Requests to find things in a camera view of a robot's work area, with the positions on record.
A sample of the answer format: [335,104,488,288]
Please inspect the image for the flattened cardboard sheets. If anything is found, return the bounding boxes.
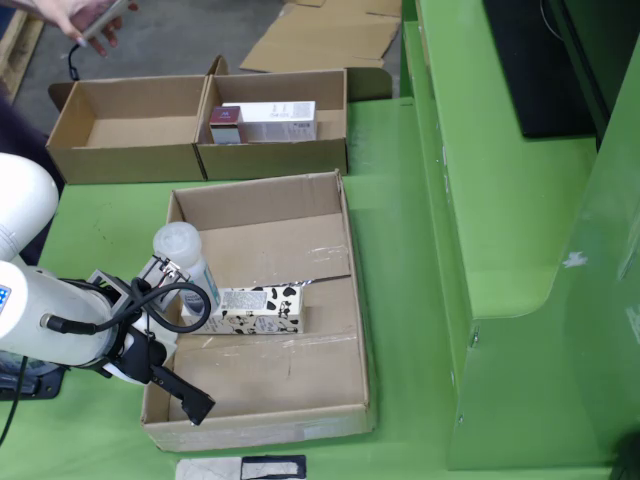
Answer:
[239,0,404,74]

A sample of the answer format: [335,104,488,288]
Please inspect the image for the red-brown product box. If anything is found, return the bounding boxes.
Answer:
[208,106,245,146]

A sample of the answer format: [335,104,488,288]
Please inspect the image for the person in purple shirt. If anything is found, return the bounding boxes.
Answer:
[0,94,66,266]

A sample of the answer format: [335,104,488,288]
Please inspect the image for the person's hand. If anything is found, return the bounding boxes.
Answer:
[9,0,140,57]

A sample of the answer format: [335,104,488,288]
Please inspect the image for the thin black floor cable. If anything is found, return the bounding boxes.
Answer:
[66,43,85,82]

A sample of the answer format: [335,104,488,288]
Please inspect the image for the plain open cardboard box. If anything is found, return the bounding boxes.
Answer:
[45,74,209,185]

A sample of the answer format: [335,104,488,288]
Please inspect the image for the white printed paper card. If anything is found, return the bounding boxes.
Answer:
[239,453,307,480]

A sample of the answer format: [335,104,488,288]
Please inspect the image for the cardboard box with olive flap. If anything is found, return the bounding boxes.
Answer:
[192,54,394,182]

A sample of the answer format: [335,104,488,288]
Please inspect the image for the green metal shelf unit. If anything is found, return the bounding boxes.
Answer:
[399,0,640,471]

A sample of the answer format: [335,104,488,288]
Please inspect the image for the crumpled white paper sheet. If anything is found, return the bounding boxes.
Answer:
[175,457,244,480]

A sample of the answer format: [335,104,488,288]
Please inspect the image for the grey smartphone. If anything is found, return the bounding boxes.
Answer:
[79,0,132,42]

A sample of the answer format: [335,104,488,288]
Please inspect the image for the cow print carton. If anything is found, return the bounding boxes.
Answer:
[180,284,305,335]

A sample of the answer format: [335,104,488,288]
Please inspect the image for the white bottle teal label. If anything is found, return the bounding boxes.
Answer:
[152,222,223,319]

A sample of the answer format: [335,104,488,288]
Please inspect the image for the black camera cable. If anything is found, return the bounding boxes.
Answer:
[39,277,212,335]

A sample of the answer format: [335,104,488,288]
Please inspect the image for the shallow cardboard tray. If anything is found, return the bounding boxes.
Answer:
[141,169,376,454]

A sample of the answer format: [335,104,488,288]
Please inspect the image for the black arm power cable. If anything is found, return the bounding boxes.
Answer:
[0,354,29,446]

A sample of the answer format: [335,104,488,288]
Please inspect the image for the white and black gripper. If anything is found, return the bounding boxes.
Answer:
[102,312,216,426]

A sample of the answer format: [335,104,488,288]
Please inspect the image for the white product box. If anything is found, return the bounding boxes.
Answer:
[222,101,319,144]

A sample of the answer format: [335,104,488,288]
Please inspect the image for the wooden pallet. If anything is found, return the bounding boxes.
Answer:
[0,9,45,101]

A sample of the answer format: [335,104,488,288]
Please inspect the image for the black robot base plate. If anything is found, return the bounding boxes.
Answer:
[0,349,66,401]

